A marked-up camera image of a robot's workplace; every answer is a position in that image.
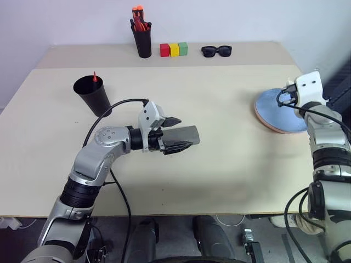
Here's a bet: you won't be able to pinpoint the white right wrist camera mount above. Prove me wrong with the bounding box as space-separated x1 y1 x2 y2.
295 70 327 106

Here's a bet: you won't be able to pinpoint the dark mesh chair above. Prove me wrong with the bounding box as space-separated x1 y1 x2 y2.
323 61 351 107

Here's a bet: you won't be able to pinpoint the grey glasses case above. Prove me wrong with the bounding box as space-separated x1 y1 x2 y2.
161 125 200 146

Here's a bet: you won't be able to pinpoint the black floor device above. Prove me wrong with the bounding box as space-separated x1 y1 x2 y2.
241 228 264 263

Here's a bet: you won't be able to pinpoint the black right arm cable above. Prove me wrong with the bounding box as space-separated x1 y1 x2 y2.
276 89 351 263

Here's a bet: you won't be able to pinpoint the white floor cable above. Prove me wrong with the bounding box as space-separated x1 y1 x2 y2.
215 213 246 227

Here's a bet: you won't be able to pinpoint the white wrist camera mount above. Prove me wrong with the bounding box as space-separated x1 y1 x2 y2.
295 70 327 106
138 100 165 132

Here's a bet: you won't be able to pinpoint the black pen holder cup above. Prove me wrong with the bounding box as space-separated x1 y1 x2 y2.
131 23 152 59

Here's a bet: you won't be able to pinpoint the blue plate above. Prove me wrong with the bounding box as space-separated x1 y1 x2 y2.
254 88 309 133

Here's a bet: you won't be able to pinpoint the black plastic cup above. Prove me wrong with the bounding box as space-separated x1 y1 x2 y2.
72 75 112 116

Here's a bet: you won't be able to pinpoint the black sunglasses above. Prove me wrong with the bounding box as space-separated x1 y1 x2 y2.
201 45 233 58

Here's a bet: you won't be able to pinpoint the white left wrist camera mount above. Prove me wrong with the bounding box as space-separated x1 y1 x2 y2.
138 100 165 132

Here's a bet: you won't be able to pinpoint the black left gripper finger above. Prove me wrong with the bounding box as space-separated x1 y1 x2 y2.
161 140 193 157
163 117 183 128

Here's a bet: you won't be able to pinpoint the pink plate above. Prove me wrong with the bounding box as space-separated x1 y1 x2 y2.
254 105 309 134

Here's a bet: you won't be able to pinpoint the dark rounded shape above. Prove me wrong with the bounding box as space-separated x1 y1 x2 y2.
193 215 236 263
126 218 160 263

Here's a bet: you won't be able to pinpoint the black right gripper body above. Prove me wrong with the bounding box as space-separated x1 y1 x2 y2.
281 83 298 105

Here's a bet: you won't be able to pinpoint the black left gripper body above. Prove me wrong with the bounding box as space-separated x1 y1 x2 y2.
148 127 167 156

